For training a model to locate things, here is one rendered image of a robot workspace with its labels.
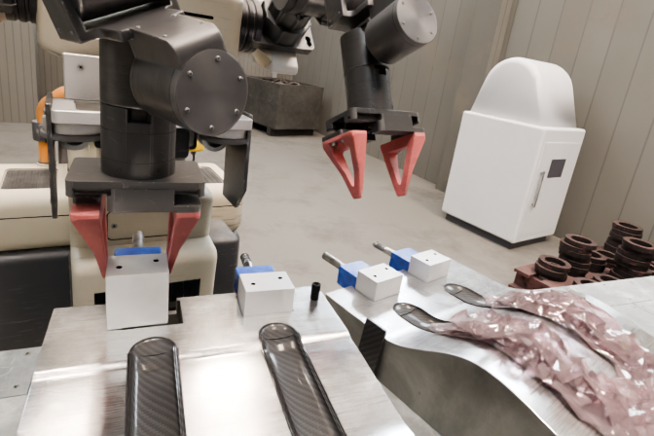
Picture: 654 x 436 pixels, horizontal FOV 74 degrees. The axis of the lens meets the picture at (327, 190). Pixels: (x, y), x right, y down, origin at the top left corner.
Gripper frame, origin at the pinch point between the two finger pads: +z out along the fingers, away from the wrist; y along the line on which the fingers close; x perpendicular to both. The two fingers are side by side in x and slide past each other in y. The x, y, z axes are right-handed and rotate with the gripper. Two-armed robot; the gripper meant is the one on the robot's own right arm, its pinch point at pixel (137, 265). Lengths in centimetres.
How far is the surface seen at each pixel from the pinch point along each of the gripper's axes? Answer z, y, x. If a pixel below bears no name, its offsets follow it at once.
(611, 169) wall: 32, 319, 160
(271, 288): 2.0, 12.0, -2.6
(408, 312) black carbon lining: 8.6, 31.1, -0.6
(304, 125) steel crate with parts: 88, 221, 544
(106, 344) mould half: 4.7, -2.4, -4.6
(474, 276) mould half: 8.3, 46.8, 5.3
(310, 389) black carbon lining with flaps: 5.4, 13.0, -12.8
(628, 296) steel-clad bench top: 14, 82, 2
